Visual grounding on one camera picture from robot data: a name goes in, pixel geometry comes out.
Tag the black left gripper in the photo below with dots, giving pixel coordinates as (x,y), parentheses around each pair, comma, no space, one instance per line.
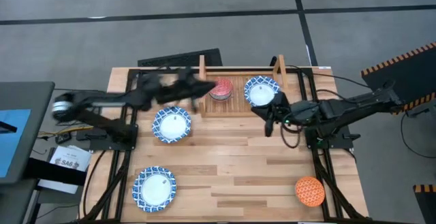
(177,88)

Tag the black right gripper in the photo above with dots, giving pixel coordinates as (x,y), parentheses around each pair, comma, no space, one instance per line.
(281,111)

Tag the red patterned bowl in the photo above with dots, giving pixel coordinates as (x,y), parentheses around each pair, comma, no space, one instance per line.
(223,87)

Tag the blue white patterned plate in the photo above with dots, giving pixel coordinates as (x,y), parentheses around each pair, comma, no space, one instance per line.
(171,124)
(154,189)
(261,91)

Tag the orange patterned bowl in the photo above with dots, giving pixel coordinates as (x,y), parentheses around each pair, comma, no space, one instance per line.
(310,191)

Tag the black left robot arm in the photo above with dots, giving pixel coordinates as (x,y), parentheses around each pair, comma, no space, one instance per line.
(102,99)

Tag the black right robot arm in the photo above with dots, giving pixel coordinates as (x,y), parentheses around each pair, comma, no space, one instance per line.
(347,110)

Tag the wooden slatted shelf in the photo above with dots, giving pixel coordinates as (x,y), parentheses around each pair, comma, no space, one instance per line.
(238,106)

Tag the black keyboard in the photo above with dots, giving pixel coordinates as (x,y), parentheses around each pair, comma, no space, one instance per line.
(180,59)

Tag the black board hazard striped edge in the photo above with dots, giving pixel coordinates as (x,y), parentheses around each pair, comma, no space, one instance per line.
(427,203)
(405,77)

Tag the small black device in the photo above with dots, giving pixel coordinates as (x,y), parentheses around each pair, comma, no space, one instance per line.
(63,138)

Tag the white paper label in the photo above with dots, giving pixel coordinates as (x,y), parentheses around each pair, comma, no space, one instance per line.
(69,157)

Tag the grey floor device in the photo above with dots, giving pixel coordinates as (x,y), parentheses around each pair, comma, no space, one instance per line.
(418,111)

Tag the grey side desk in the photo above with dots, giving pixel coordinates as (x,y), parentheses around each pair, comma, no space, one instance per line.
(24,94)

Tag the blue sheet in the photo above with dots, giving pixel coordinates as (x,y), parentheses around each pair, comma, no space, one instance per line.
(13,142)

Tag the black metal rig frame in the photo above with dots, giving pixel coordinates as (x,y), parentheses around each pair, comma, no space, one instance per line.
(143,71)

